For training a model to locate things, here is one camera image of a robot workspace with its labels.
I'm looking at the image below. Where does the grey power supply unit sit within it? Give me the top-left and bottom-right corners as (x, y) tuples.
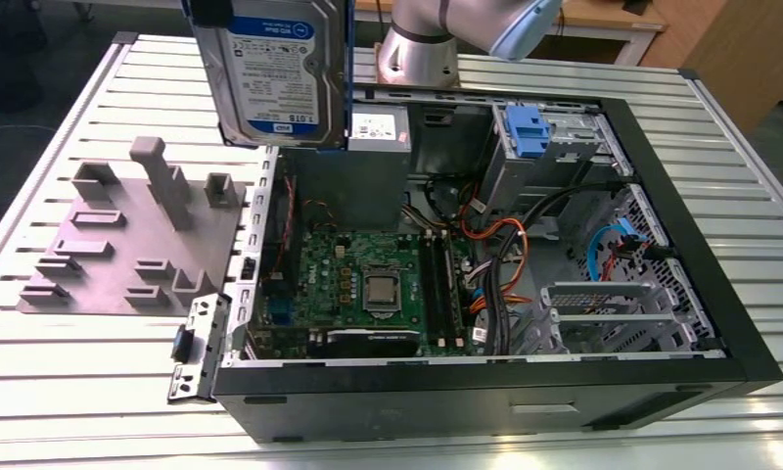
(279, 105), (411, 234)

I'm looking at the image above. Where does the black open PC case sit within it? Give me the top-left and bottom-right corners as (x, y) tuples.
(211, 83), (783, 445)

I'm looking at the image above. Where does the metal optical drive cage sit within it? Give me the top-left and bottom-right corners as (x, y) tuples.
(482, 102), (631, 216)

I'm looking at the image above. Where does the silver CPU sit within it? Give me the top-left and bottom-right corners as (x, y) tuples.
(366, 276), (401, 304)

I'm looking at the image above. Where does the black graphics card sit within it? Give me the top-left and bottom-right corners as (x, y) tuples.
(305, 328), (425, 358)

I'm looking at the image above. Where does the green motherboard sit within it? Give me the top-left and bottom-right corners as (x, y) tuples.
(243, 227), (490, 358)

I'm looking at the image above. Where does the blue plastic drive latch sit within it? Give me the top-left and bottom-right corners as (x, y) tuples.
(504, 105), (554, 159)

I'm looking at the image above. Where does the CPU socket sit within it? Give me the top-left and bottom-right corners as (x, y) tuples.
(358, 262), (409, 322)

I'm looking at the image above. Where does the brown wooden cabinet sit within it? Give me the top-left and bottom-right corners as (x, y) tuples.
(638, 0), (783, 133)

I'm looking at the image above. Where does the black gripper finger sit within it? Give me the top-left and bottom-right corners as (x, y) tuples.
(191, 0), (229, 25)

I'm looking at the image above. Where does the hinged metal slot bracket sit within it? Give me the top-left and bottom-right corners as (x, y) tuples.
(166, 292), (233, 403)

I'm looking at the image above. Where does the metal disk bay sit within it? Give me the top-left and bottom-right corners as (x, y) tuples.
(538, 281), (726, 356)

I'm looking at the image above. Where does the grey parts rack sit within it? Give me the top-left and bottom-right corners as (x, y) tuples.
(13, 135), (249, 317)

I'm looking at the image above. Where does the hard disk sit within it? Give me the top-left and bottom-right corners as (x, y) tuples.
(181, 0), (358, 153)

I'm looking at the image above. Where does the blue data wire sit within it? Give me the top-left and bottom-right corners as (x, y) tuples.
(586, 219), (651, 283)

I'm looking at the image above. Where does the orange wire bundle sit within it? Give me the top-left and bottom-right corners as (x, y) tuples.
(459, 217), (530, 314)

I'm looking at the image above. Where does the black RAM slot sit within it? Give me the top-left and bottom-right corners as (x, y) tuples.
(438, 229), (466, 347)
(423, 230), (451, 348)

